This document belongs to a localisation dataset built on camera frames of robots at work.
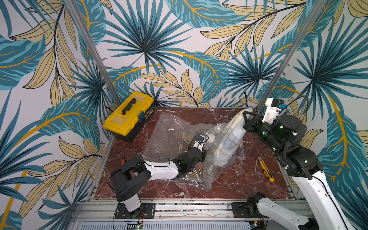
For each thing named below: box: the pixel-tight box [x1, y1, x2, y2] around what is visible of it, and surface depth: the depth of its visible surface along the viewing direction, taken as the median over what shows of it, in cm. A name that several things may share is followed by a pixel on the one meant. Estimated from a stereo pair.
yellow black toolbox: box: [103, 91, 155, 144], surface depth 93 cm
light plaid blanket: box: [214, 107, 253, 167], surface depth 65 cm
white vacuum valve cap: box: [208, 133, 216, 144], surface depth 85 cm
